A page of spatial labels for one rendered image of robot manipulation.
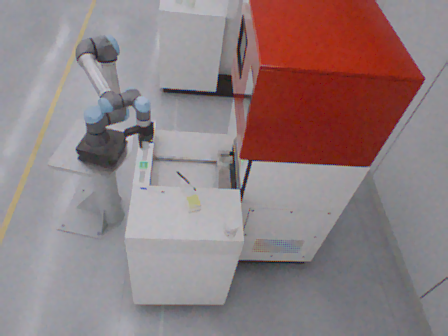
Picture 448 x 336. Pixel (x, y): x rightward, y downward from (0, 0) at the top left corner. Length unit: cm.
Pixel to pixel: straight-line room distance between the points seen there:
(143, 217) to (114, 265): 102
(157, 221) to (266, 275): 127
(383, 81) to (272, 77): 50
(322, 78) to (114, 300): 206
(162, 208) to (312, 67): 107
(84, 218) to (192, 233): 143
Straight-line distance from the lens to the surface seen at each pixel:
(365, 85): 183
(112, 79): 234
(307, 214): 253
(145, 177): 225
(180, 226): 205
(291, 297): 305
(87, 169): 251
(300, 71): 170
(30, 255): 322
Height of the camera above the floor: 270
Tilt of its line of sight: 48 degrees down
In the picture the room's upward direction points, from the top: 11 degrees clockwise
